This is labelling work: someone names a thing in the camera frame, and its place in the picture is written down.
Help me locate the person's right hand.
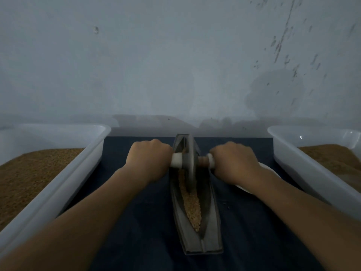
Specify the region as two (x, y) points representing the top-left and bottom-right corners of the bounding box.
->
(209, 142), (264, 186)

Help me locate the person's left hand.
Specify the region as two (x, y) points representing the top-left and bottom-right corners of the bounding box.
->
(124, 139), (174, 184)

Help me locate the metal grinding wheel with handles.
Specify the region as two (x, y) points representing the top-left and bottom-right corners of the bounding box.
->
(170, 133), (215, 185)

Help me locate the small ground grain portion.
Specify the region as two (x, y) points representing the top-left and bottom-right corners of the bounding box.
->
(178, 166), (203, 233)

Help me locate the white plastic tray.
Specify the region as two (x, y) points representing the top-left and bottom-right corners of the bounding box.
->
(267, 125), (361, 221)
(0, 124), (112, 260)

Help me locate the boat-shaped metal grinding trough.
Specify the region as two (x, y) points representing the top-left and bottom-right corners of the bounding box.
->
(169, 134), (224, 256)

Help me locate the person's left forearm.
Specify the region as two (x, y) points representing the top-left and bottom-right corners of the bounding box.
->
(0, 166), (150, 271)

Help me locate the person's right forearm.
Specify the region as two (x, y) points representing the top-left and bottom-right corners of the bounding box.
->
(240, 169), (361, 271)

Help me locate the white round plate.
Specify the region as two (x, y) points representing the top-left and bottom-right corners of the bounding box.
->
(236, 162), (281, 194)

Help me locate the dark blue tablecloth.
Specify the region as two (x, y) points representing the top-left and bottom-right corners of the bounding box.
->
(59, 136), (325, 271)

